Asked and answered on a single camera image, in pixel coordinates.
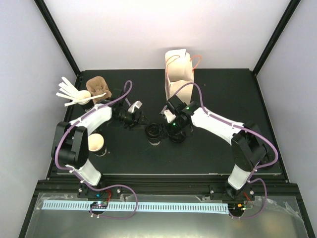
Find black plastic cup lid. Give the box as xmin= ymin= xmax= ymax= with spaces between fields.
xmin=170 ymin=133 xmax=186 ymax=143
xmin=145 ymin=123 xmax=162 ymax=139

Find black paper coffee cup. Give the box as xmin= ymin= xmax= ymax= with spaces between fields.
xmin=145 ymin=123 xmax=162 ymax=146
xmin=88 ymin=133 xmax=107 ymax=157

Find cream bear-print paper bag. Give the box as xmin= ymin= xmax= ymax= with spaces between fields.
xmin=164 ymin=49 xmax=202 ymax=100

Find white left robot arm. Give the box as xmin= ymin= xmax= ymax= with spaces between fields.
xmin=52 ymin=92 xmax=146 ymax=198

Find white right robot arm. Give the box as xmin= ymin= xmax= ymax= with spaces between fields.
xmin=160 ymin=95 xmax=269 ymax=200

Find stacked brown pulp cup carriers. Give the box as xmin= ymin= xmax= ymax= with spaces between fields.
xmin=86 ymin=76 xmax=112 ymax=104

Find white plastic stirrers bundle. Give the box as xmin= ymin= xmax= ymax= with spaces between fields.
xmin=55 ymin=77 xmax=107 ymax=107

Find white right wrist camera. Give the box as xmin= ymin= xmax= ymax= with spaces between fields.
xmin=160 ymin=106 xmax=176 ymax=123

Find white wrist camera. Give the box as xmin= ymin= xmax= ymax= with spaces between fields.
xmin=160 ymin=106 xmax=176 ymax=123
xmin=128 ymin=101 xmax=142 ymax=113

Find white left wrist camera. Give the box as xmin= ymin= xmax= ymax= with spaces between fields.
xmin=128 ymin=101 xmax=142 ymax=113

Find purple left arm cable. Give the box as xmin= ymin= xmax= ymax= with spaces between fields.
xmin=54 ymin=80 xmax=138 ymax=220

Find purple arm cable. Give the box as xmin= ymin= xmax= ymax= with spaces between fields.
xmin=173 ymin=82 xmax=278 ymax=220
xmin=54 ymin=80 xmax=138 ymax=220

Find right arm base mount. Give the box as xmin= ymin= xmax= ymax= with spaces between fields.
xmin=209 ymin=182 xmax=255 ymax=201

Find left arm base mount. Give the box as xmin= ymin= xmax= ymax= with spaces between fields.
xmin=77 ymin=183 xmax=123 ymax=200

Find light blue slotted cable duct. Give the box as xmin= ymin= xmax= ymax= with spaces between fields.
xmin=42 ymin=200 xmax=229 ymax=215

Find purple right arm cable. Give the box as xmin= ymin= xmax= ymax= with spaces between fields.
xmin=173 ymin=82 xmax=278 ymax=220

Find left black frame post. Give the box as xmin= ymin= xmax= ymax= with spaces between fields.
xmin=34 ymin=0 xmax=81 ymax=75

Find black frame post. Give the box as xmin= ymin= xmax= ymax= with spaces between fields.
xmin=252 ymin=0 xmax=301 ymax=76
xmin=34 ymin=0 xmax=81 ymax=75

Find right black frame post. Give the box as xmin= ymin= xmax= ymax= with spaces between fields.
xmin=252 ymin=0 xmax=301 ymax=76

